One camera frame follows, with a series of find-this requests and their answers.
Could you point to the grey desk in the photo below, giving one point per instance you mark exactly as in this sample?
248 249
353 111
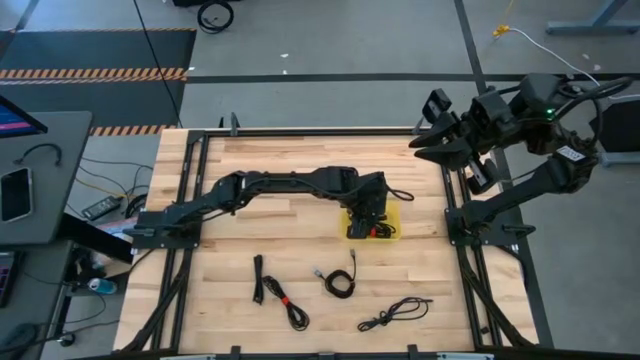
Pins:
60 200

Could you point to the black power adapter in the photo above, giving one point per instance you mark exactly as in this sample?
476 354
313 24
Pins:
100 207

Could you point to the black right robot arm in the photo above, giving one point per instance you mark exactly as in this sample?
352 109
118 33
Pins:
515 195

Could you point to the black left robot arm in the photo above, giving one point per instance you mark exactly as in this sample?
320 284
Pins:
280 182

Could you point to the grey table leg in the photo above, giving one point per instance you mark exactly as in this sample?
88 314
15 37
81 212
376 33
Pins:
595 26

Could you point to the yellow plug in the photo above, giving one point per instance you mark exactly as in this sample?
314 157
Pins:
500 31

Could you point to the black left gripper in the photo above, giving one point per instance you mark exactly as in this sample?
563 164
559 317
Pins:
370 197

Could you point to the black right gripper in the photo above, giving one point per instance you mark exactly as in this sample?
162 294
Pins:
477 135

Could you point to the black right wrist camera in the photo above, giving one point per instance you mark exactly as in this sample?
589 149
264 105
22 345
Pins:
492 110

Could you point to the black smartphone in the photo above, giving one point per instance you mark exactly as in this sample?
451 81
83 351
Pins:
15 195

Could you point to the yellow translucent plastic bin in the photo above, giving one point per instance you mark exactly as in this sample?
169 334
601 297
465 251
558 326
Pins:
395 211

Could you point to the black aluminium table frame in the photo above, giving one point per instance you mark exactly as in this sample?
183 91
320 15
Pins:
300 132

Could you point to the black table clamp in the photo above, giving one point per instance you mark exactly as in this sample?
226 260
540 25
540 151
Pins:
235 352
412 351

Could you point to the blue drink can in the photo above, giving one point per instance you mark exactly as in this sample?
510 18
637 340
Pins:
102 286

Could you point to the computer monitor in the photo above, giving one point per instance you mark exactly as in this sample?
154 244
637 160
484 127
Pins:
15 120

